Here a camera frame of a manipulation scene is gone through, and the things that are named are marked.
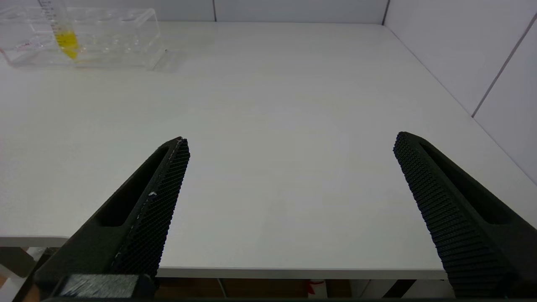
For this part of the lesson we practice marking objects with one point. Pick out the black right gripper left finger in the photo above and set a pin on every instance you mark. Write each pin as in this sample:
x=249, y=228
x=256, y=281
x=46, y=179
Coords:
x=142, y=226

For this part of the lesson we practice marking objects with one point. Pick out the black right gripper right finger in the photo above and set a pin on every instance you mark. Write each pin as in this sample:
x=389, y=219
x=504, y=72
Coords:
x=461, y=218

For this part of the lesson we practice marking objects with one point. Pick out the clear acrylic test tube rack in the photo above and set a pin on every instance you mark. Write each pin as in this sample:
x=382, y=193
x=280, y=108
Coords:
x=138, y=46

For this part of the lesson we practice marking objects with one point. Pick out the test tube with yellow pigment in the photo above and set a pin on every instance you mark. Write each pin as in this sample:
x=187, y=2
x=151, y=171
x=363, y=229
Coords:
x=67, y=42

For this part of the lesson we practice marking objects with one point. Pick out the black table leg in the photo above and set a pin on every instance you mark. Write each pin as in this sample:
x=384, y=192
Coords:
x=396, y=288

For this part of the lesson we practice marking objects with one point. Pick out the grey table leg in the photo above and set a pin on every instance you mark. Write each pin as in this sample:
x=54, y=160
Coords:
x=14, y=260

